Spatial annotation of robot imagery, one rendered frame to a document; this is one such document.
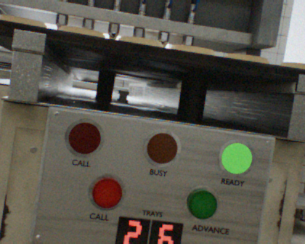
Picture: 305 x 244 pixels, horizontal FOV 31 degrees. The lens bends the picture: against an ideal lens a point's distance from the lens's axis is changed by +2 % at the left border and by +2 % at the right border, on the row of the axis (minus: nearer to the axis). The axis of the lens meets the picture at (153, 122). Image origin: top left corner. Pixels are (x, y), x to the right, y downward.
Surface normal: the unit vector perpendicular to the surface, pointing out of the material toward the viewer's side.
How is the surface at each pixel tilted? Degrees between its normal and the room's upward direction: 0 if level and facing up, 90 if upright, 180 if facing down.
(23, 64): 90
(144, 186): 90
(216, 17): 90
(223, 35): 90
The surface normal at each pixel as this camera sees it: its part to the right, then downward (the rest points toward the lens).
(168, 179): 0.14, 0.07
